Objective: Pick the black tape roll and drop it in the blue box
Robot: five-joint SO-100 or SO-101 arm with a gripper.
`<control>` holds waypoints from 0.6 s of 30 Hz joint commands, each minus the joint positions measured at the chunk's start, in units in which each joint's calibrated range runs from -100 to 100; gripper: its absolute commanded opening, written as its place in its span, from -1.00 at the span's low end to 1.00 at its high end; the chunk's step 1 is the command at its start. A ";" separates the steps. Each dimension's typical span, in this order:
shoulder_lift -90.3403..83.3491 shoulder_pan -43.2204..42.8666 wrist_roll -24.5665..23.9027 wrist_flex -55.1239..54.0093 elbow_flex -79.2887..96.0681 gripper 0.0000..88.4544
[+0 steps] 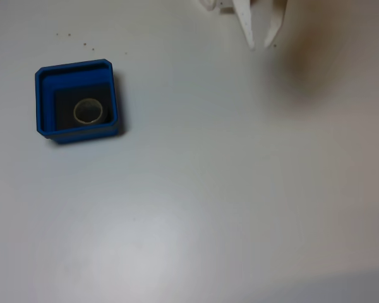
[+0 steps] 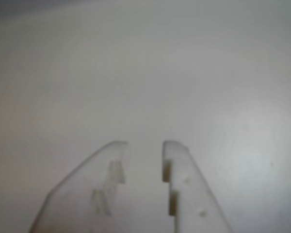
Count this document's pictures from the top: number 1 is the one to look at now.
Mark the blue plastic box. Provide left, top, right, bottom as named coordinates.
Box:
left=34, top=58, right=120, bottom=145

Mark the black tape roll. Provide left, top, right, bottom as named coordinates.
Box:
left=72, top=97, right=111, bottom=126

